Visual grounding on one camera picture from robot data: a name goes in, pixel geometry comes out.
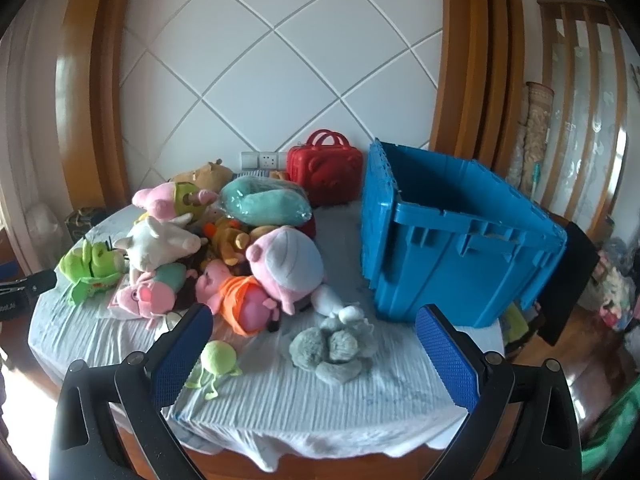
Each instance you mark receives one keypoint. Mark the green cloth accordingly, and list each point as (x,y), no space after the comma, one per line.
(615,435)

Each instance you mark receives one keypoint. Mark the brown capybara plush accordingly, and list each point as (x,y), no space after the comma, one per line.
(205,174)

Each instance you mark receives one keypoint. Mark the white horned plush animal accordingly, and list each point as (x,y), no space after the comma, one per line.
(155,245)

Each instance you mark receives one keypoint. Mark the pink pig plush teal outfit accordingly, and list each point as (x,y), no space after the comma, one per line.
(145,295)

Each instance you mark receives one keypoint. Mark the rolled patterned rug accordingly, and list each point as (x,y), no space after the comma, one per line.
(535,125)

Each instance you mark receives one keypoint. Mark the brown bear plush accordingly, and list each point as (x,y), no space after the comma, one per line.
(227,240)

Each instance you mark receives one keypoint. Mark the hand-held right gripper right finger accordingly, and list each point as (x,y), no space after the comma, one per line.
(447,360)

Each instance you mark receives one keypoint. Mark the pile of colourful clothes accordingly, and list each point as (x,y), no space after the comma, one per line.
(615,290)

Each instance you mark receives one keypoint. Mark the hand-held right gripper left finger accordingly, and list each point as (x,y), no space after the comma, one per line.
(185,350)

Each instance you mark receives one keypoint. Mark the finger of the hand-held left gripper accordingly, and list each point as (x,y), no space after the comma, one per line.
(37,282)

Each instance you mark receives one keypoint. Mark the green frog plush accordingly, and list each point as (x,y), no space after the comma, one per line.
(95,260)

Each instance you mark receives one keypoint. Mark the wooden slatted glass partition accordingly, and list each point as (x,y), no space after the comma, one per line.
(595,25)

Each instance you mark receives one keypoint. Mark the white wall socket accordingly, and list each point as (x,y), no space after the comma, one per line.
(268,160)

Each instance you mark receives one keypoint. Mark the large pink and blue plush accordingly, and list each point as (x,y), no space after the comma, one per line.
(290,260)

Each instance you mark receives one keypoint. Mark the white long plush toy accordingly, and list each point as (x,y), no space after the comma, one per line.
(327,300)

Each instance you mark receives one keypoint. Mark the white wall switch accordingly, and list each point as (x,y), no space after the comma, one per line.
(249,159)

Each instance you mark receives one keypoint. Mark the small green round plush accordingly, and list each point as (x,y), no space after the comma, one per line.
(217,357)

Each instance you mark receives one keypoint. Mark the grey furry plush toy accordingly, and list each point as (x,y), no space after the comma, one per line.
(320,350)

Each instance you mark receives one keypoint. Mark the pink pig plush green hood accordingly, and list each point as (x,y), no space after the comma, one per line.
(160,200)

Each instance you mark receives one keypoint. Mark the blue plastic storage crate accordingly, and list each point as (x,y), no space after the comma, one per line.
(450,280)

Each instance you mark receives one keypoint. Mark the teal neck pillow in bag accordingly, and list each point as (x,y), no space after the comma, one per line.
(270,205)

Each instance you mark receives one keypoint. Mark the red toy suitcase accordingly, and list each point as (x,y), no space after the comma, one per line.
(325,175)

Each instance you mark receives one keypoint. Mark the pink pig plush orange dress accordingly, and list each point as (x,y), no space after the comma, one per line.
(240,305)

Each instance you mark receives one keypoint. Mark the yellow-green soft item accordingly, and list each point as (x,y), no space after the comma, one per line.
(517,325)

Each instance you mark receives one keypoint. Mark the wood-framed white padded headboard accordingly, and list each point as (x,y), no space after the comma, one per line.
(300,60)

